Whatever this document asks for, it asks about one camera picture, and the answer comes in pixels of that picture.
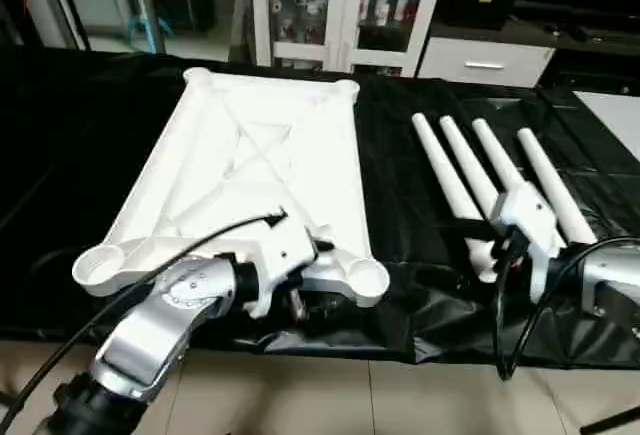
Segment black work mat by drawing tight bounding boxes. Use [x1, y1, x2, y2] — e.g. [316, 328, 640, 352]
[0, 44, 640, 371]

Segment white plastic table leg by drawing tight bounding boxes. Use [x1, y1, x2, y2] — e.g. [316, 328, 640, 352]
[410, 112, 501, 284]
[516, 127, 600, 248]
[471, 117, 531, 196]
[438, 114, 506, 236]

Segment black low desk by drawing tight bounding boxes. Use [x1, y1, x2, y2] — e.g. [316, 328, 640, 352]
[509, 0, 640, 94]

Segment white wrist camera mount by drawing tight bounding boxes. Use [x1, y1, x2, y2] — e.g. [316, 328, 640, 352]
[491, 180, 570, 304]
[238, 224, 324, 320]

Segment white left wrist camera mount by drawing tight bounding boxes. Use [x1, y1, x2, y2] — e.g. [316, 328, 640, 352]
[238, 224, 324, 320]

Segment white plastic table top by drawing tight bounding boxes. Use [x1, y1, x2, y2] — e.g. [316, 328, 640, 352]
[71, 65, 390, 309]

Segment black storage unit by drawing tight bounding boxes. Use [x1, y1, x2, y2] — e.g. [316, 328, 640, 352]
[149, 0, 217, 34]

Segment black metal table frame leg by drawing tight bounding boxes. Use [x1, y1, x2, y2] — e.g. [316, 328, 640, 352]
[579, 393, 640, 435]

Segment white drawer cabinet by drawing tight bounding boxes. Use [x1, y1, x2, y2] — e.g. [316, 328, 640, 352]
[414, 19, 557, 90]

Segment grey pole stand blue brackets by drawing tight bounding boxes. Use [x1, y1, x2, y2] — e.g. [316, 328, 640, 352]
[125, 0, 174, 54]

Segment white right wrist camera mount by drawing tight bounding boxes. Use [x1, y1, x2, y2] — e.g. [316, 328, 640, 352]
[491, 180, 570, 304]

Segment white flat board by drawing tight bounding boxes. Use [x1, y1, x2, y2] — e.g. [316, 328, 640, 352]
[572, 89, 640, 156]

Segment white glass door cabinet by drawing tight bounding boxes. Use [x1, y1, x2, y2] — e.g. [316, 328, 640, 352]
[249, 0, 451, 79]

